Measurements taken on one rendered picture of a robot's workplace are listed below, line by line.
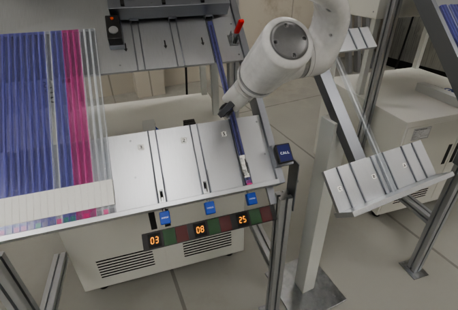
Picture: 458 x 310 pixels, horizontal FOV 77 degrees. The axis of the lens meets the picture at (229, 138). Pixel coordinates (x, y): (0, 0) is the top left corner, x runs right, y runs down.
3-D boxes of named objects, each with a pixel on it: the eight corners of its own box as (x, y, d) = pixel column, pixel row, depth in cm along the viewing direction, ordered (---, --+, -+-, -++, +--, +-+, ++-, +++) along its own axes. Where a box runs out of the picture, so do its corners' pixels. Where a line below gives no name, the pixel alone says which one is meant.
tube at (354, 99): (316, 20, 82) (319, 18, 81) (320, 20, 82) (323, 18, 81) (390, 192, 72) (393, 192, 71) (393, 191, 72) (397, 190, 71)
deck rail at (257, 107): (277, 185, 82) (285, 182, 76) (270, 187, 81) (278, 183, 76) (224, -16, 100) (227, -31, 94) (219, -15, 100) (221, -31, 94)
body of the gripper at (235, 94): (261, 48, 59) (245, 69, 69) (226, 79, 56) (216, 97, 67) (286, 75, 59) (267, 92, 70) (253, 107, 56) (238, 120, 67)
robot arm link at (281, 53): (279, 49, 57) (235, 55, 55) (312, 10, 44) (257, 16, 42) (289, 89, 56) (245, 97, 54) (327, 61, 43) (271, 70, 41)
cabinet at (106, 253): (244, 259, 139) (245, 151, 107) (88, 301, 122) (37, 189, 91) (212, 178, 193) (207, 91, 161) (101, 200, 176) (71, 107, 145)
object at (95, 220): (271, 187, 81) (280, 182, 75) (5, 243, 66) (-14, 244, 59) (270, 182, 82) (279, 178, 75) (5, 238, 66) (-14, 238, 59)
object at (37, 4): (240, 68, 91) (244, 59, 86) (2, 93, 75) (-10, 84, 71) (219, -16, 99) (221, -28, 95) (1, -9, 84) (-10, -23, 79)
